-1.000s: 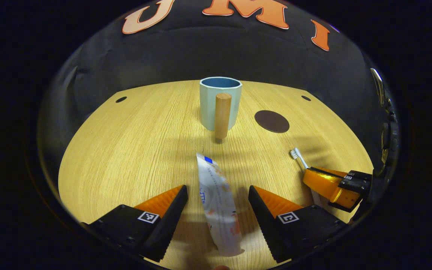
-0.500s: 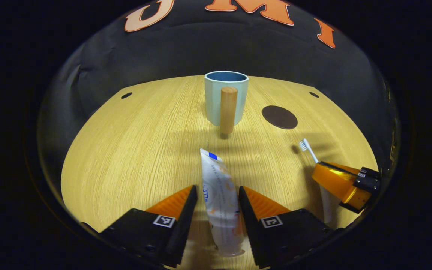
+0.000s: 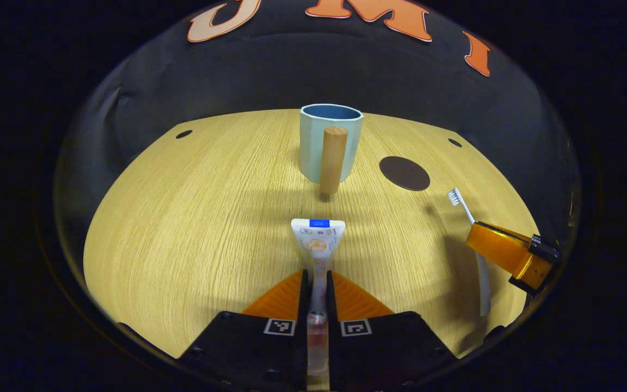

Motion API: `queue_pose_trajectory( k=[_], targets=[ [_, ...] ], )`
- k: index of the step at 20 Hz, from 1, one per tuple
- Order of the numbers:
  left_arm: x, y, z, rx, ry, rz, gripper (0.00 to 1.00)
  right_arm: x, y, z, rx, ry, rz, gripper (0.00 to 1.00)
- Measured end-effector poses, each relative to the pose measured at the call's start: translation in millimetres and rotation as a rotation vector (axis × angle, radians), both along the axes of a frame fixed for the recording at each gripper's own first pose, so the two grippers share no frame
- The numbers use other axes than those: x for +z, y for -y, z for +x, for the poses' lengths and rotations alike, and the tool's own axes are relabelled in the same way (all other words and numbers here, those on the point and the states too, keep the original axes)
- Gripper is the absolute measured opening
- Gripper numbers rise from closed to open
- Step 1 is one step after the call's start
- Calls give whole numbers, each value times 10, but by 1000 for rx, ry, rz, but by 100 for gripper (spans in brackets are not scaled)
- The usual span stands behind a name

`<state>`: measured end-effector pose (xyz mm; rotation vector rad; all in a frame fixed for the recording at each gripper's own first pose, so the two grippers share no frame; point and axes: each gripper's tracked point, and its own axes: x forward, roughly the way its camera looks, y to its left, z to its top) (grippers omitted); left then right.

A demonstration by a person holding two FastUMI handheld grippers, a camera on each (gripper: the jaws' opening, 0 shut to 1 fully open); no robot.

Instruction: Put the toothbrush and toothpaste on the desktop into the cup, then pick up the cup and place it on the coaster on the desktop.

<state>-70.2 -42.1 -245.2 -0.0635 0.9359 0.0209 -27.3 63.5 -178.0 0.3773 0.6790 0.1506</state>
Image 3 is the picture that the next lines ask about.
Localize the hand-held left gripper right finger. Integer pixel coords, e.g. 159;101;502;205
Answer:
325;269;458;392

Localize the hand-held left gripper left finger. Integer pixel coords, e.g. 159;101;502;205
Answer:
177;268;310;392

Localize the white toothbrush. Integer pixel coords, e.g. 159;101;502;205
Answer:
447;188;493;317

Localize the white toothpaste tube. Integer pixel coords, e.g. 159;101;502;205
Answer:
291;218;346;376

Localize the dark brown round coaster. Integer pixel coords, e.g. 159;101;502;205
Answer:
379;156;431;192

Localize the light blue cup wooden handle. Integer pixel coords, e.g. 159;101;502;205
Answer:
299;103;364;195

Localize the black backdrop cloth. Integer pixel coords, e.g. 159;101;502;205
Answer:
55;0;581;262

